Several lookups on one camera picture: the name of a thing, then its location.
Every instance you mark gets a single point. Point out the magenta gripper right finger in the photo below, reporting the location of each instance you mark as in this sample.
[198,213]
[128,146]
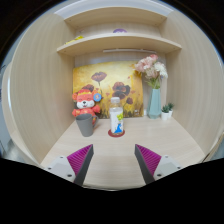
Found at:
[148,162]

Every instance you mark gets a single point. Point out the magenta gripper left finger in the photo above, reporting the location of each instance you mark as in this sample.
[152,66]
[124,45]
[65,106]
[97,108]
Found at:
[79,162]

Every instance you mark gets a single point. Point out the clear plastic water bottle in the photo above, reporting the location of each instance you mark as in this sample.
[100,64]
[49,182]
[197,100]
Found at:
[116,115]

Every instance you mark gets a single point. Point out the grey mug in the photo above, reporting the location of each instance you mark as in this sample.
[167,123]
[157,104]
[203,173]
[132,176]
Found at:
[86,123]

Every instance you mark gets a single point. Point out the red round coaster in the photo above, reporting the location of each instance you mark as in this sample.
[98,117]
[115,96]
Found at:
[116,135]

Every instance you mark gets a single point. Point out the teal vase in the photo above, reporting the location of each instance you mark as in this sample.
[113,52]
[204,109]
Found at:
[154,105]

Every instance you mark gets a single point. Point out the small potted plant white pot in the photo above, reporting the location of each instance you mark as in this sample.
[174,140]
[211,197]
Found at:
[165,112]

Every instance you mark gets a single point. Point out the red plush toy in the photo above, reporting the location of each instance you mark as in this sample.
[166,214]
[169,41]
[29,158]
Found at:
[86,102]

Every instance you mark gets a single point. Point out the yellow poppy painting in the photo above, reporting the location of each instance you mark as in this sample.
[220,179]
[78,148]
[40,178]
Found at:
[112,79]

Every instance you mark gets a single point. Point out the wooden shelf unit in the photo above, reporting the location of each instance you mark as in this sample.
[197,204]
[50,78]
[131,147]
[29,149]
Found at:
[37,84]

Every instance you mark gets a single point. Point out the pink white flower bouquet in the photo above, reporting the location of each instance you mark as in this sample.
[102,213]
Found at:
[153,69]

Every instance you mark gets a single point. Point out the yellow object on shelf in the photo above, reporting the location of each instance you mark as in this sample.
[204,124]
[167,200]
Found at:
[75,39]

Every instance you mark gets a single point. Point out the purple round number sticker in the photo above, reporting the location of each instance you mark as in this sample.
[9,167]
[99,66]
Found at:
[119,30]

